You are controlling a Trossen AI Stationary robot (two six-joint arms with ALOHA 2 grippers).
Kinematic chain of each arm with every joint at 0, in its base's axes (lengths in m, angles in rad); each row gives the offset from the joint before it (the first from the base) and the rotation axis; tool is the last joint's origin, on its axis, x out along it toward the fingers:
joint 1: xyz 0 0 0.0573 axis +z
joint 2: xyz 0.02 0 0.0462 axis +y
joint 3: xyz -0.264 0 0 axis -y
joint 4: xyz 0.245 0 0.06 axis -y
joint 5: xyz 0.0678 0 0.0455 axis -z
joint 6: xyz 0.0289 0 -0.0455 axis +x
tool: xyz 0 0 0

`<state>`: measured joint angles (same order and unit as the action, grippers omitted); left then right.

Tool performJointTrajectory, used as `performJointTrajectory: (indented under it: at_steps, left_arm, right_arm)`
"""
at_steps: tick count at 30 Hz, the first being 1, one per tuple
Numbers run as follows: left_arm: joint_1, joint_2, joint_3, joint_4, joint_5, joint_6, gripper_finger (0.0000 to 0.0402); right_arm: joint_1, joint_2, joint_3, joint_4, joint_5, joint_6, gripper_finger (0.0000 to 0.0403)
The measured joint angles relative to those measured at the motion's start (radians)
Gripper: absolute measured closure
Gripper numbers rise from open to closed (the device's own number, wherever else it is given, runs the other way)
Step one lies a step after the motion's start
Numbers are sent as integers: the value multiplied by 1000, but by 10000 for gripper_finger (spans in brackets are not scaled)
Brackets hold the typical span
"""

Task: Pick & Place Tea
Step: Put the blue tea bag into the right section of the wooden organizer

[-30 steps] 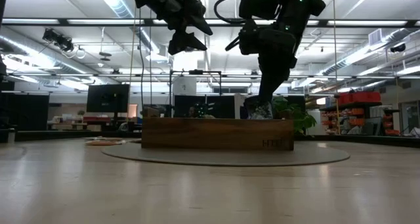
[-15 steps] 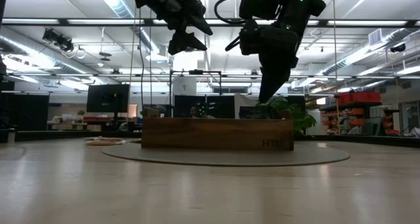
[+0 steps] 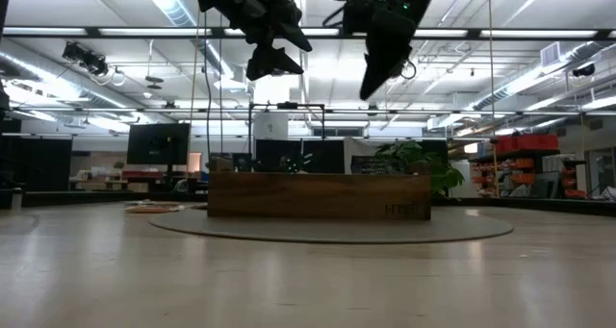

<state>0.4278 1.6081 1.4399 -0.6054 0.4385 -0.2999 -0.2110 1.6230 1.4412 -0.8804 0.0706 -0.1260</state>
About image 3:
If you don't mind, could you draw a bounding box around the green potted plant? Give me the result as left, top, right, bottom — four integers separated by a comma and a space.
374, 140, 467, 198

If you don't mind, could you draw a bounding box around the metal storage shelf rack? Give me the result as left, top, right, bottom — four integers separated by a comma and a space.
469, 147, 589, 200

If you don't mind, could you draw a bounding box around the orange mango tea bag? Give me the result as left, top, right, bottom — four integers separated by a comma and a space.
123, 201, 187, 214

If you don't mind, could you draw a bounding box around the round grey mat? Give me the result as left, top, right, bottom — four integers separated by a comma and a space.
147, 206, 515, 245

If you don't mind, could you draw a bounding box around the large red storage bin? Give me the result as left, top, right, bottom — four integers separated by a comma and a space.
517, 133, 560, 151

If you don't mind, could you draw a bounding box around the wide black wall panel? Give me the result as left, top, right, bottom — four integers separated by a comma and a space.
0, 135, 73, 193

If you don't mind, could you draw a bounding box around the wooden tea organizer box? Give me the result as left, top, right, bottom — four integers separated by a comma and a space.
207, 155, 432, 221

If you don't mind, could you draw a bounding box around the black metal stand frame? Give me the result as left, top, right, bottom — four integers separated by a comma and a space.
247, 101, 327, 141

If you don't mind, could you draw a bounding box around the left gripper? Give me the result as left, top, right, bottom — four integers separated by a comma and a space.
188, 0, 314, 83

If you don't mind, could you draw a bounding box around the black overhead frame beam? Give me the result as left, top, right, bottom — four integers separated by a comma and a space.
0, 26, 616, 42

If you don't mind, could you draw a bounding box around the black display screen on stand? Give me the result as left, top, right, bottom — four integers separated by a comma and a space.
126, 122, 192, 166

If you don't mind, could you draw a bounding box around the wooden workbench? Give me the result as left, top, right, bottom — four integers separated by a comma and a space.
69, 166, 167, 193

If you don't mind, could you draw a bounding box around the black partition panel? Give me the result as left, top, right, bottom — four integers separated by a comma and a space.
254, 139, 346, 174

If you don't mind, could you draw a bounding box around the black ceiling speaker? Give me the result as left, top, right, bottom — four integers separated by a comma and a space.
571, 62, 597, 78

